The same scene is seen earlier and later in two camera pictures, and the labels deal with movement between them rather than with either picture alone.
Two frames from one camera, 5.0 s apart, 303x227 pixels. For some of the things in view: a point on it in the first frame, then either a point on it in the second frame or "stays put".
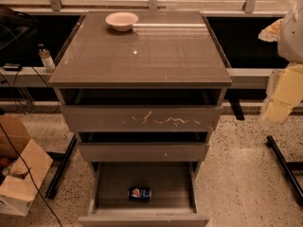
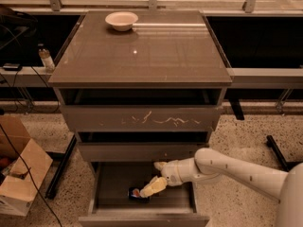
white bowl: x=121 y=21 stays put
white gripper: x=292 y=40 → x=170 y=172
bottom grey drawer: x=173 y=195 stays put
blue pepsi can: x=139 y=195 stays put
